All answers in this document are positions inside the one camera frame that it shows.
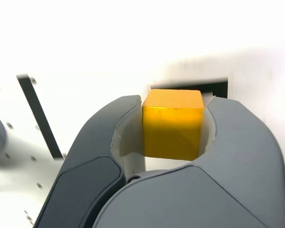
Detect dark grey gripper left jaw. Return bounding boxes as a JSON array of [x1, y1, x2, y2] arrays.
[[34, 94, 148, 228]]

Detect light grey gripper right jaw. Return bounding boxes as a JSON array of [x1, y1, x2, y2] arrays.
[[91, 95, 285, 228]]

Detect yellow cube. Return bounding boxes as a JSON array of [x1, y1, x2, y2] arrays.
[[142, 89, 205, 161]]

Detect black tape square outline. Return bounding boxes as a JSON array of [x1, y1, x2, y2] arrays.
[[150, 80, 229, 98]]

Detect black tape strip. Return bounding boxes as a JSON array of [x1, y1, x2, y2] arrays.
[[16, 74, 64, 159]]

